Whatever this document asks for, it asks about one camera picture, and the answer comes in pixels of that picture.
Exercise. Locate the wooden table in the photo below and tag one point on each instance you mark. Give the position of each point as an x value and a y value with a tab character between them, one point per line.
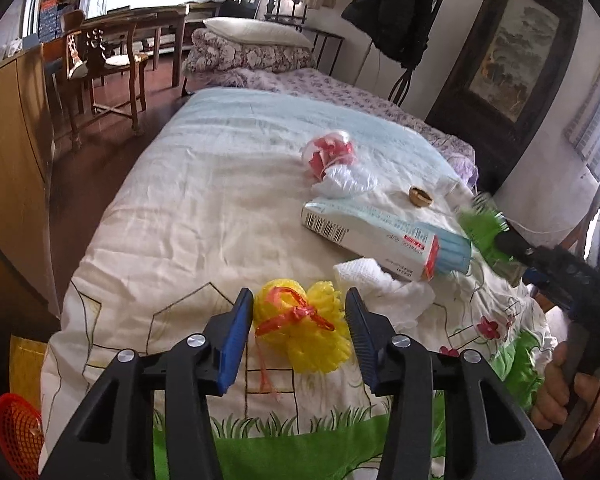
140	15

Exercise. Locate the folded floral quilt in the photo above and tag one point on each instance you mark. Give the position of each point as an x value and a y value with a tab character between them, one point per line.
240	55

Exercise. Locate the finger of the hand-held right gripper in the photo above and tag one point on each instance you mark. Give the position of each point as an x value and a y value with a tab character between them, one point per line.
534	277
515	247

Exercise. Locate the white and blue toothpaste box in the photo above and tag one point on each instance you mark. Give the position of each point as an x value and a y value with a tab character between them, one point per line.
370	232

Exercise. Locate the yellow mesh bag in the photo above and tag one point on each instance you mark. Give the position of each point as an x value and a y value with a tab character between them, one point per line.
320	340

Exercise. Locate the red and white plastic bag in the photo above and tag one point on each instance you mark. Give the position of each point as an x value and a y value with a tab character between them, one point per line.
325	152

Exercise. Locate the dark metal coat rack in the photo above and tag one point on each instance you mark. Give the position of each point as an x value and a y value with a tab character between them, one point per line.
402	85

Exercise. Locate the white pillow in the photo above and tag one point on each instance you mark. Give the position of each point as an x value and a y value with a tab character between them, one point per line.
255	32

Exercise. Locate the shelf with boxes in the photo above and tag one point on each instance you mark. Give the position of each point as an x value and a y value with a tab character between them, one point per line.
55	5

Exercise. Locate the pale slatted wall panel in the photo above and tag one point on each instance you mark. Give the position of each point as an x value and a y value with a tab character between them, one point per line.
595	125

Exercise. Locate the white tissue paper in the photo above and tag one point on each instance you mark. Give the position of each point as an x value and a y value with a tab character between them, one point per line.
380	285

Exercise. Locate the person's right hand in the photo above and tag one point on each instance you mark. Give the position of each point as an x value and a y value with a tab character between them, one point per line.
555	400

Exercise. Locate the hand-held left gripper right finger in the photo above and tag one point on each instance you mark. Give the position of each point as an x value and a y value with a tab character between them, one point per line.
365	340

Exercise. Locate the carved wooden chair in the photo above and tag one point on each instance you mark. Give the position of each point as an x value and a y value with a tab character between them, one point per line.
92	55

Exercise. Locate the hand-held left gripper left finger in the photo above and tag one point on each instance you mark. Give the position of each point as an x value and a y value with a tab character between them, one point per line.
232	340

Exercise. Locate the white crumpled cloth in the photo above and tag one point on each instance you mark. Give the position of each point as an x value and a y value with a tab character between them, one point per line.
11	47

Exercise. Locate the green plastic packaging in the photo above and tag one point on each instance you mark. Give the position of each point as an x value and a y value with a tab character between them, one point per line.
480	230

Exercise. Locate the dark framed painting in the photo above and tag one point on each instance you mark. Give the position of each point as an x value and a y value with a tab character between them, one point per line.
520	45

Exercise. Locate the red mesh wastebasket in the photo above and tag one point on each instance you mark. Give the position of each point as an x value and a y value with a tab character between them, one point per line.
20	435

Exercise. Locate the black jacket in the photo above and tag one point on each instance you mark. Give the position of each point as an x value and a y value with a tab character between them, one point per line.
390	10

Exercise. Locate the wooden cabinet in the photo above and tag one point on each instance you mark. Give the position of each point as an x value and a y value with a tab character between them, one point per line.
10	135

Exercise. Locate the black metal side table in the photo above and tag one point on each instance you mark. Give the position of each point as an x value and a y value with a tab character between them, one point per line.
330	35

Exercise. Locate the purple floral bedsheet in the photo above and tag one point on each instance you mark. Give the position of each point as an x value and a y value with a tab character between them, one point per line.
355	95

